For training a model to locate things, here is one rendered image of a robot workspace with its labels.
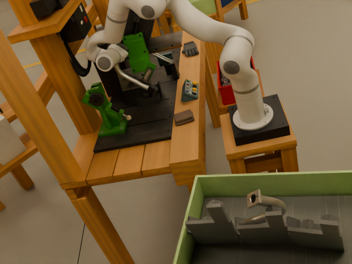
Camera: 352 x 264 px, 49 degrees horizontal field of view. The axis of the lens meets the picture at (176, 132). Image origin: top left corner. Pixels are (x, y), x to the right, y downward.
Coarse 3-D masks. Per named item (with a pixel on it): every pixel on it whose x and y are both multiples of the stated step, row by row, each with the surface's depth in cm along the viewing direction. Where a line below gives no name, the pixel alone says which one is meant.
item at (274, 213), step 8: (272, 208) 110; (280, 208) 111; (272, 216) 109; (280, 216) 109; (256, 224) 120; (264, 224) 119; (272, 224) 115; (280, 224) 115; (240, 232) 124; (248, 232) 124; (256, 232) 123; (264, 232) 123; (272, 232) 123; (280, 232) 123; (288, 232) 123; (248, 240) 133; (256, 240) 133; (264, 240) 132; (272, 240) 132; (280, 240) 132; (288, 240) 131
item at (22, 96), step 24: (24, 0) 173; (96, 0) 274; (24, 24) 180; (0, 48) 147; (48, 48) 187; (0, 72) 152; (24, 72) 160; (48, 72) 195; (72, 72) 204; (24, 96) 158; (72, 96) 203; (24, 120) 166; (48, 120) 172; (72, 120) 213; (96, 120) 223; (48, 144) 173; (72, 168) 185
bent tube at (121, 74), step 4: (120, 44) 210; (124, 48) 209; (116, 64) 214; (116, 68) 214; (120, 72) 215; (120, 76) 217; (124, 76) 216; (128, 76) 216; (128, 80) 216; (132, 80) 216; (136, 80) 216; (136, 84) 217; (140, 84) 216; (144, 84) 217; (144, 88) 217
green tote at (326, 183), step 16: (208, 176) 153; (224, 176) 151; (240, 176) 149; (256, 176) 147; (272, 176) 145; (288, 176) 143; (304, 176) 142; (320, 176) 140; (336, 176) 138; (192, 192) 149; (208, 192) 159; (224, 192) 157; (240, 192) 155; (272, 192) 151; (288, 192) 149; (304, 192) 147; (320, 192) 145; (336, 192) 143; (192, 208) 146; (192, 240) 143; (176, 256) 128
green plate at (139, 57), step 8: (128, 40) 211; (136, 40) 210; (144, 40) 210; (128, 48) 213; (136, 48) 212; (144, 48) 212; (128, 56) 214; (136, 56) 214; (144, 56) 213; (136, 64) 216; (144, 64) 215; (136, 72) 217
